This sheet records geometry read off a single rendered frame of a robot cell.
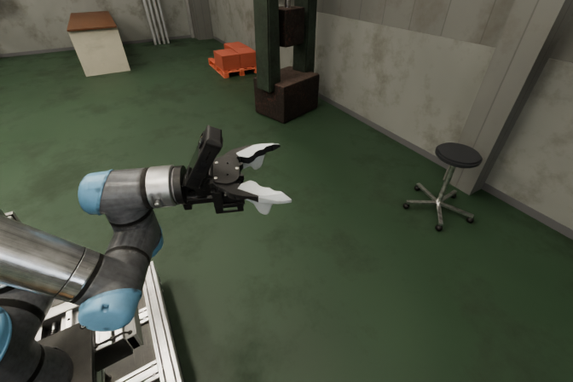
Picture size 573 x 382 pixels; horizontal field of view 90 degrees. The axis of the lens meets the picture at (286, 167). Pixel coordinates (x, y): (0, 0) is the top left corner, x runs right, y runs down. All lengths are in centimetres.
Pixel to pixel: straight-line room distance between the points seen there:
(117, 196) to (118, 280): 13
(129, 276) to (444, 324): 206
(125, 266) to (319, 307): 173
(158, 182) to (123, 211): 8
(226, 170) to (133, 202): 16
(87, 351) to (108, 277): 40
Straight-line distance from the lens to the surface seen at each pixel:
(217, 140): 45
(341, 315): 215
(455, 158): 264
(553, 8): 286
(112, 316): 53
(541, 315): 271
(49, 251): 52
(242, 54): 626
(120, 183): 55
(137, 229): 60
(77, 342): 93
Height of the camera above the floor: 189
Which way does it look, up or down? 35 degrees down
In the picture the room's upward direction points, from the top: straight up
